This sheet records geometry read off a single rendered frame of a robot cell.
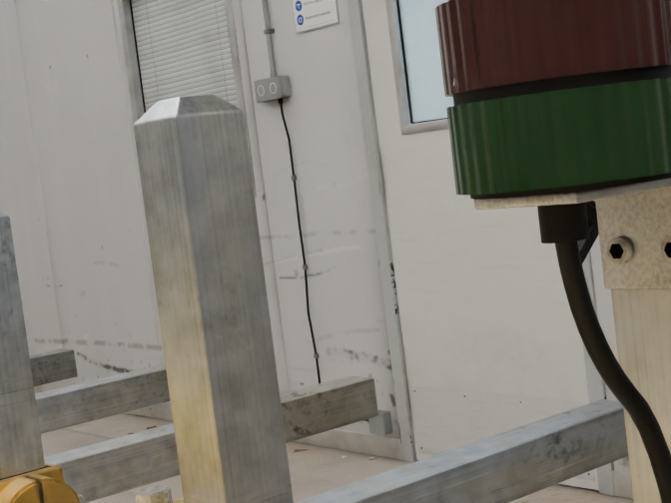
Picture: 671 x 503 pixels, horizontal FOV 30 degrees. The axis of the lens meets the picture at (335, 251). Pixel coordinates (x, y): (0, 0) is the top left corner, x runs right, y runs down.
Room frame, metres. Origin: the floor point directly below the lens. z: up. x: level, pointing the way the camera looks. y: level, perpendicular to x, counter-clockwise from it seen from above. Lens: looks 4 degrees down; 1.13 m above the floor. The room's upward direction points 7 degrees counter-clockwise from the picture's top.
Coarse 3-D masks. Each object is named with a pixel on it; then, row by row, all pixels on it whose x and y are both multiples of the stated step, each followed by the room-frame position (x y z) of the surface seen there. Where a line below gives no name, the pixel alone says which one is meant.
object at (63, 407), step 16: (144, 368) 1.14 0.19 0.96; (160, 368) 1.13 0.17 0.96; (80, 384) 1.09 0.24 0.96; (96, 384) 1.08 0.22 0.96; (112, 384) 1.09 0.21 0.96; (128, 384) 1.10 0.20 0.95; (144, 384) 1.11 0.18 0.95; (160, 384) 1.12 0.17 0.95; (48, 400) 1.05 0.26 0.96; (64, 400) 1.06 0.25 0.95; (80, 400) 1.07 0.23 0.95; (96, 400) 1.08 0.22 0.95; (112, 400) 1.09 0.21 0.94; (128, 400) 1.10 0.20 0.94; (144, 400) 1.11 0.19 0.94; (160, 400) 1.12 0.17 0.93; (48, 416) 1.05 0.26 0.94; (64, 416) 1.06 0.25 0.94; (80, 416) 1.07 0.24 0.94; (96, 416) 1.08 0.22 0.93
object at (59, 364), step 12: (60, 348) 1.36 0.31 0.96; (36, 360) 1.31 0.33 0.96; (48, 360) 1.32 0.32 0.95; (60, 360) 1.33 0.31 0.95; (72, 360) 1.34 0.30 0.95; (36, 372) 1.31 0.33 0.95; (48, 372) 1.32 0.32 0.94; (60, 372) 1.33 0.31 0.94; (72, 372) 1.34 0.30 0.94; (36, 384) 1.31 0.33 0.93
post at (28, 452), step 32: (0, 224) 0.73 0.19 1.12; (0, 256) 0.73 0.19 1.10; (0, 288) 0.73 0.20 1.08; (0, 320) 0.73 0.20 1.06; (0, 352) 0.72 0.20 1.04; (0, 384) 0.72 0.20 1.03; (32, 384) 0.73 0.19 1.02; (0, 416) 0.72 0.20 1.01; (32, 416) 0.73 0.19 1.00; (0, 448) 0.72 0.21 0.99; (32, 448) 0.73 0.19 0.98
